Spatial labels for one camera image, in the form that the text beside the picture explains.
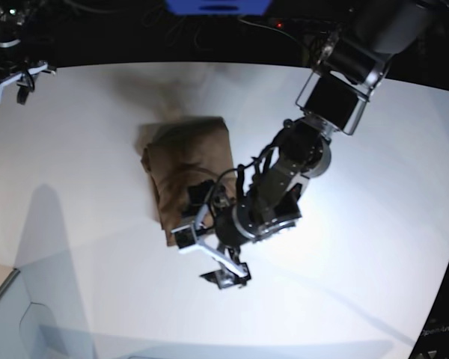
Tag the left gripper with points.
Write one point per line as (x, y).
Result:
(204, 209)

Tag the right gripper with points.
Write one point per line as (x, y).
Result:
(25, 75)

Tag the brown t-shirt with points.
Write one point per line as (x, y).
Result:
(181, 154)

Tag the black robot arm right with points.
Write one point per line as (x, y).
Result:
(21, 61)

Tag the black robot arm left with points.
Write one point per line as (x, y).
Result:
(225, 214)

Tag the blue plastic bin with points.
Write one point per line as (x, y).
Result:
(218, 7)

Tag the black power strip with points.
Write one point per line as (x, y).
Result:
(294, 24)

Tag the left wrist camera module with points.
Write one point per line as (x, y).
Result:
(185, 238)

